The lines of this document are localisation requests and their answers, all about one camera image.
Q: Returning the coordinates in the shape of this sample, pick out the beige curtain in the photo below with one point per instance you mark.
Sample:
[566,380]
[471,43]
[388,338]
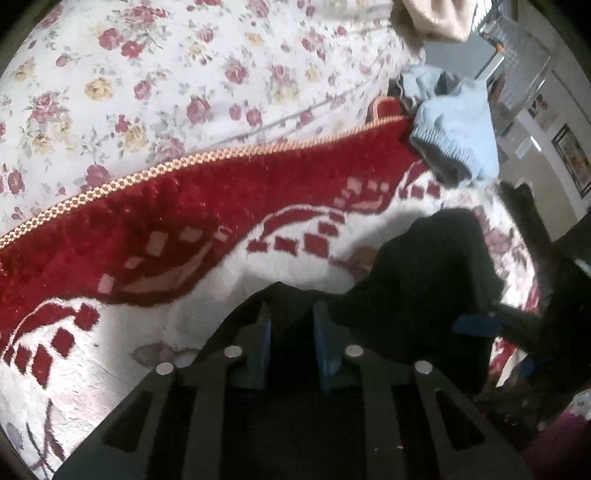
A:
[434,18]

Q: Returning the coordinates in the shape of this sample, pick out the black pants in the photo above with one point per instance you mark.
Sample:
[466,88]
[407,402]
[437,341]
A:
[429,267]

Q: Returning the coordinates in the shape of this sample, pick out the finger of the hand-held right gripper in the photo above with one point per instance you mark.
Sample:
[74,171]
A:
[526,217]
[478,324]

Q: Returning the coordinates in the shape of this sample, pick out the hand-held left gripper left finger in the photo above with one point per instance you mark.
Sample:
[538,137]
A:
[262,344]

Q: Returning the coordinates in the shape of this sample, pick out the floral bed sheet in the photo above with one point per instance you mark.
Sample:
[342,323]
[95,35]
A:
[161,92]

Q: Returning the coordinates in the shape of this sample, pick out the red and white plush blanket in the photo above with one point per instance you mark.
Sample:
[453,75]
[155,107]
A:
[138,258]

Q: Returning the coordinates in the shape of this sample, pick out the framed wall picture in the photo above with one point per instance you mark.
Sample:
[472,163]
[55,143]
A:
[575,157]

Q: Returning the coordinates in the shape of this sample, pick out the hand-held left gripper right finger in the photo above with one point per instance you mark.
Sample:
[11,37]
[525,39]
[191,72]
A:
[324,350]

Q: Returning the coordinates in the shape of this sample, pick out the light blue garment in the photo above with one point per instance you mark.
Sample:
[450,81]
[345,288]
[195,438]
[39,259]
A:
[455,124]

